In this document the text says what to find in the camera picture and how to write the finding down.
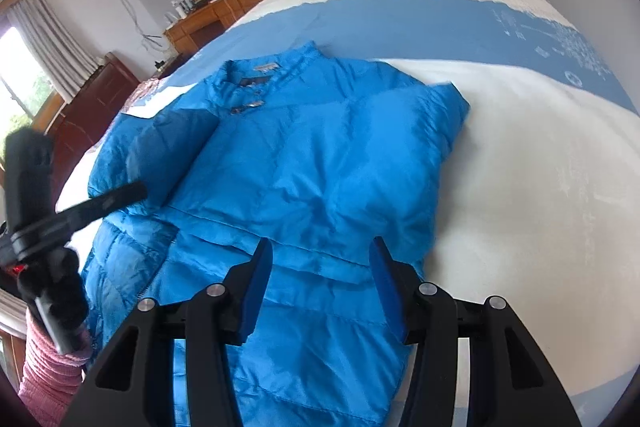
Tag wooden bed frame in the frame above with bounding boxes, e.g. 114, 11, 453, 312
0, 287, 28, 408

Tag white and blue bed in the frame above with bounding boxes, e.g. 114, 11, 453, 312
54, 0, 640, 427

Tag wooden desk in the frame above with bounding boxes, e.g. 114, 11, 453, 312
163, 0, 247, 56

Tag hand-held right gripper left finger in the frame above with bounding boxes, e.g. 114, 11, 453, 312
60, 237, 275, 427

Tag pink floral bed sheet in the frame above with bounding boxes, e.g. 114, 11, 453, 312
121, 76, 168, 114

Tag window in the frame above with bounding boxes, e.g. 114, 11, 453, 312
0, 26, 60, 134

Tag blue down jacket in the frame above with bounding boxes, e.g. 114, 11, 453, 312
80, 40, 472, 426

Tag person's left hand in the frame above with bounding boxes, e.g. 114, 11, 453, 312
19, 249, 90, 340

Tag grey window curtain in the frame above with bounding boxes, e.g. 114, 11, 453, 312
7, 0, 102, 106

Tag hanging wall cables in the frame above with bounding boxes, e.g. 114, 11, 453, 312
99, 0, 168, 54

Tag dark red cabinet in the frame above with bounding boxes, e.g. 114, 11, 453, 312
46, 52, 142, 198

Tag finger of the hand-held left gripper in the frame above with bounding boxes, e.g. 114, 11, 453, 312
54, 180, 150, 234

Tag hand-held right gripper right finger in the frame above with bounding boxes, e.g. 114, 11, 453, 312
369, 236, 583, 427

